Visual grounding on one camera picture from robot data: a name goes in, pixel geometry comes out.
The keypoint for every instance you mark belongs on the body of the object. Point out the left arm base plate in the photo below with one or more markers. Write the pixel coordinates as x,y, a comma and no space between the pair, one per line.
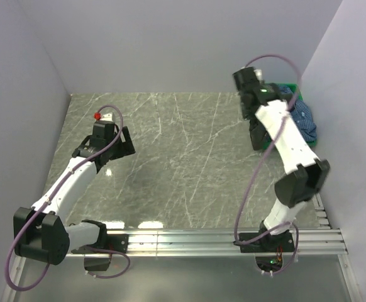
98,256

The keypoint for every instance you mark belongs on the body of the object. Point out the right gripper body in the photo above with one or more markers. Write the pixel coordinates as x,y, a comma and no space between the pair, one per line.
246,114

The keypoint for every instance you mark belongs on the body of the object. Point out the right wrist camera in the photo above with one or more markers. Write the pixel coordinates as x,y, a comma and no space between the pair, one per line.
259,74

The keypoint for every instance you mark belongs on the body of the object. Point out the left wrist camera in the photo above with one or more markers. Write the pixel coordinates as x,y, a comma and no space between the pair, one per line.
109,117

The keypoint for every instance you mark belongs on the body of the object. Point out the green plastic bin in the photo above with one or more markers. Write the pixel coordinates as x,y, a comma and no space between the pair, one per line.
289,89

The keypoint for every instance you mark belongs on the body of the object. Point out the blue checked long sleeve shirt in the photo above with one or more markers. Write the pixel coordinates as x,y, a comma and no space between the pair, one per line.
302,116

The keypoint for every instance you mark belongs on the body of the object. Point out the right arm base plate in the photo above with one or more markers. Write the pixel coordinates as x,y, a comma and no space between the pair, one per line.
273,253

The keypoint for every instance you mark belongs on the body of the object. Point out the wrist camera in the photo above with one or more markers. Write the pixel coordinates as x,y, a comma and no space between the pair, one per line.
259,74
109,117

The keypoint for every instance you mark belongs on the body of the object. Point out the black pinstripe long sleeve shirt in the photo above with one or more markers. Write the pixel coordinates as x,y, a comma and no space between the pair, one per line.
259,136

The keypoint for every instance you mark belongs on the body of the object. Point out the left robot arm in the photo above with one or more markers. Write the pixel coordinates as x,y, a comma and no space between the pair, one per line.
40,231

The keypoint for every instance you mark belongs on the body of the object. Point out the aluminium mounting rail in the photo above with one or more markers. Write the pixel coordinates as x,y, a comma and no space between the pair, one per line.
159,242

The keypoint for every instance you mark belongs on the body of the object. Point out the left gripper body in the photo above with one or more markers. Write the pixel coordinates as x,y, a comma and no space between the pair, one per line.
114,153

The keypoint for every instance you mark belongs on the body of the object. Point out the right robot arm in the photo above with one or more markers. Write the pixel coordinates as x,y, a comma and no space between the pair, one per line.
269,115

